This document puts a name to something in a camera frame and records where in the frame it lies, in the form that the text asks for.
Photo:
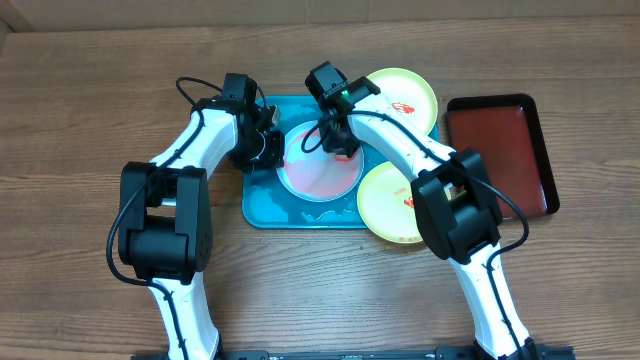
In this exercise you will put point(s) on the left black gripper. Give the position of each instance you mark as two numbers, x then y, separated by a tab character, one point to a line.
273	158

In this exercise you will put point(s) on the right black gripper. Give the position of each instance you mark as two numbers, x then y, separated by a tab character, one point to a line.
341	140

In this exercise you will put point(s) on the light blue plate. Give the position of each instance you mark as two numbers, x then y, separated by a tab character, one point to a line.
316	176

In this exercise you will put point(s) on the yellow-green plate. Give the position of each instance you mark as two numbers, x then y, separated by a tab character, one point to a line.
410	95
385	204

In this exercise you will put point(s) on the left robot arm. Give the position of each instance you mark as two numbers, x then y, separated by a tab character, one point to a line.
162	236

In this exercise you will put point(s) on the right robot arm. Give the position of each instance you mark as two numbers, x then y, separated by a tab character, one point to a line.
456	208

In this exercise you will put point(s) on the black red-lined tray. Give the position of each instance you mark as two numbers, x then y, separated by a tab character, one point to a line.
506	131

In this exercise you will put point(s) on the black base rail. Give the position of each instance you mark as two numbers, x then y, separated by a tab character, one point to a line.
542	352

